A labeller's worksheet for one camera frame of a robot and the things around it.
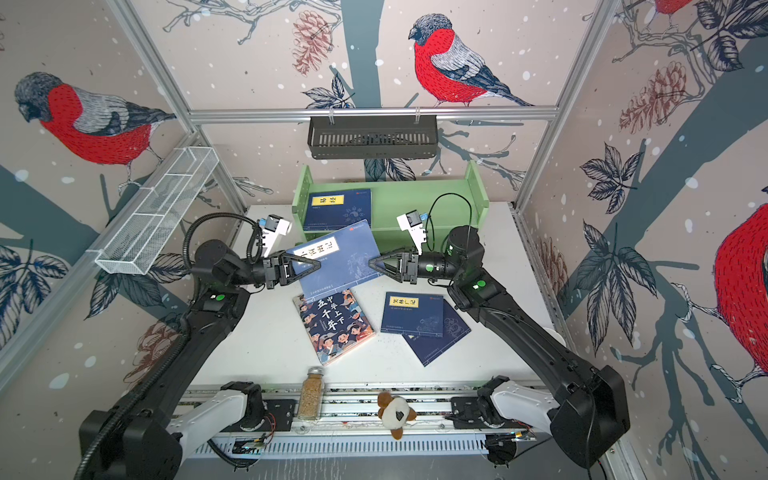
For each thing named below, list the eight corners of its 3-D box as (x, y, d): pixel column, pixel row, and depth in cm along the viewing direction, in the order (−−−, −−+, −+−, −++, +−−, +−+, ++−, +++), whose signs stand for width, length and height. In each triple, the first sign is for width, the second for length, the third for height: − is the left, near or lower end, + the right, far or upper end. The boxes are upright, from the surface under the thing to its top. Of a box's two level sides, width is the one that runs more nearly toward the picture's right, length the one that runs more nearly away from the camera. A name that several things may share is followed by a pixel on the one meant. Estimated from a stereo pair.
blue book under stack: (381, 331, 89) (380, 328, 87) (386, 294, 97) (385, 291, 95) (442, 338, 88) (443, 335, 86) (442, 299, 96) (443, 296, 94)
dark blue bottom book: (424, 367, 83) (425, 365, 82) (400, 334, 89) (400, 331, 88) (470, 331, 90) (471, 329, 88) (444, 303, 96) (445, 300, 94)
